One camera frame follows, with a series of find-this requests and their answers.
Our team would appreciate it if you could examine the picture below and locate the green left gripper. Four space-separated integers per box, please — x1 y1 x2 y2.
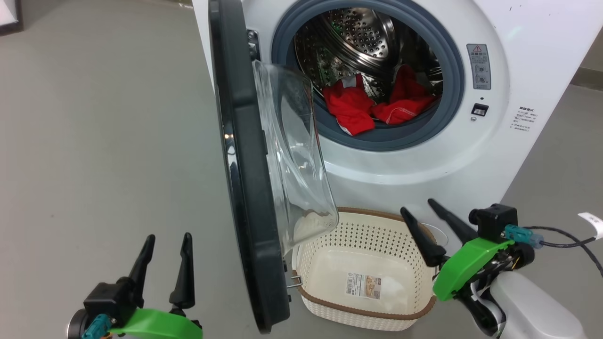
109 232 204 339

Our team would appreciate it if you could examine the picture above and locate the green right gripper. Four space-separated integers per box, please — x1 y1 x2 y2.
400 199 535 302

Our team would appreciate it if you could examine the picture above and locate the dark washing machine door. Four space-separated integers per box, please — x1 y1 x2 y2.
207 0 340 334

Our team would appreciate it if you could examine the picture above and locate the red garment with white trim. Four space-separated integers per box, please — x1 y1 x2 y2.
323 74 376 136

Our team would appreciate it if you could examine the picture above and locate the cream perforated laundry basket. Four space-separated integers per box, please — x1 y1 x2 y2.
290 207 439 331

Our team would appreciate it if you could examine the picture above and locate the white front-load washing machine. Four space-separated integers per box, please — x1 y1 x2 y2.
191 0 603 257

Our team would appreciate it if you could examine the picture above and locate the black cable with teal plug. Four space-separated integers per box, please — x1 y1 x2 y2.
81 315 113 339
504 212 603 278

